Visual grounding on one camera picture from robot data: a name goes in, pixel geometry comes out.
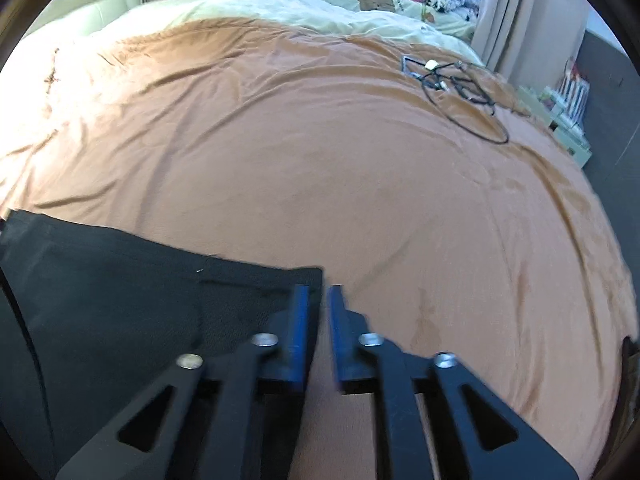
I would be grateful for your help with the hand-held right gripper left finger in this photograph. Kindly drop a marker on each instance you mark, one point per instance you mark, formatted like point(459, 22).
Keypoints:
point(299, 332)

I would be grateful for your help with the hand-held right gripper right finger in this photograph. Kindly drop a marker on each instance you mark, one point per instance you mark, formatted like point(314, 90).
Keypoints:
point(338, 335)

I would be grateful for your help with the black shirt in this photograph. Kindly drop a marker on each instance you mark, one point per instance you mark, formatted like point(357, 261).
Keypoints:
point(100, 300)

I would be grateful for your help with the orange blanket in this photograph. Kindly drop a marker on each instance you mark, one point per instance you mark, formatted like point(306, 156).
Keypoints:
point(300, 160)

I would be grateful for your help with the shelf with books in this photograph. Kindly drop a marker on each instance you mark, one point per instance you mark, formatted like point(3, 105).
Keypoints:
point(570, 95)

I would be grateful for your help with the brown teddy bear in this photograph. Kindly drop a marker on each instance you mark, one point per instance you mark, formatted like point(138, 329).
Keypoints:
point(372, 1)

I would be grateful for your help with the cream padded headboard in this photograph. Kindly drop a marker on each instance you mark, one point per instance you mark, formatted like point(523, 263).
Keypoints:
point(110, 10)

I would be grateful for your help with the light curtain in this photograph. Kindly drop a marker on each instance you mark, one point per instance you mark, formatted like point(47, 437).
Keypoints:
point(525, 10)

